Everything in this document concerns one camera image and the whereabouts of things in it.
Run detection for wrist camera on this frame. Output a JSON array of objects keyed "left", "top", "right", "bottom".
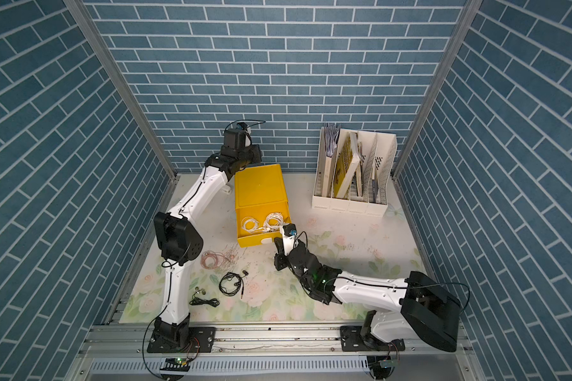
[
  {"left": 235, "top": 121, "right": 251, "bottom": 135},
  {"left": 280, "top": 223, "right": 298, "bottom": 256}
]

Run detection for white wired earphones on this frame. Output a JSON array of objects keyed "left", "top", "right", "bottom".
[
  {"left": 263, "top": 212, "right": 284, "bottom": 232},
  {"left": 241, "top": 217, "right": 264, "bottom": 234}
]

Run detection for black wired earphones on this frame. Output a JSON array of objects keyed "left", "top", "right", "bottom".
[
  {"left": 219, "top": 270, "right": 249, "bottom": 298},
  {"left": 189, "top": 287, "right": 220, "bottom": 308}
]

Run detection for yellow plastic drawer cabinet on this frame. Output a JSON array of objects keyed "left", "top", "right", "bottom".
[{"left": 235, "top": 164, "right": 291, "bottom": 248}]

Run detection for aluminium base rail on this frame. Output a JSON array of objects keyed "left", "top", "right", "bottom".
[{"left": 65, "top": 322, "right": 485, "bottom": 380}]

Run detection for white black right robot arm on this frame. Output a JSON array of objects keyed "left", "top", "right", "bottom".
[{"left": 273, "top": 237, "right": 462, "bottom": 352}]

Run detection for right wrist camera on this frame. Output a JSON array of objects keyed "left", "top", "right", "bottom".
[{"left": 280, "top": 223, "right": 298, "bottom": 256}]

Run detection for yellow cover book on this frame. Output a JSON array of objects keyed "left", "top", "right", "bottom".
[{"left": 333, "top": 132, "right": 360, "bottom": 199}]

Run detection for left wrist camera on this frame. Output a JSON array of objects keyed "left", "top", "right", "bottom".
[{"left": 235, "top": 121, "right": 251, "bottom": 135}]

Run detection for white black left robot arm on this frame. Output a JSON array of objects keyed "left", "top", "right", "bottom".
[{"left": 147, "top": 120, "right": 262, "bottom": 353}]

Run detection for pink wired earphones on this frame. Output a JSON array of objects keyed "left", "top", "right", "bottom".
[{"left": 200, "top": 247, "right": 238, "bottom": 271}]

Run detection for white file organizer rack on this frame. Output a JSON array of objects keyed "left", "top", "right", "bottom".
[{"left": 311, "top": 123, "right": 397, "bottom": 217}]

